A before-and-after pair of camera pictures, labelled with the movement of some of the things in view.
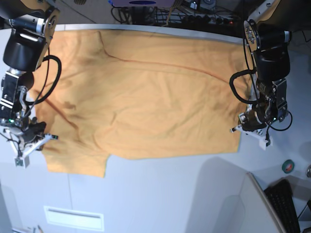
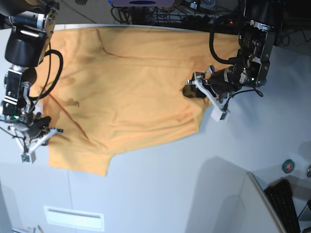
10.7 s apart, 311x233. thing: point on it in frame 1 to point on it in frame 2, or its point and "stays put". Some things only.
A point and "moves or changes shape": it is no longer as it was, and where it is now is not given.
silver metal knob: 308,171 stays put
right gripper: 250,120 to 219,83
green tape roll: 288,166 stays put
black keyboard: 280,193 stays put
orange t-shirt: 139,93 moves or changes shape
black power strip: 205,20 stays put
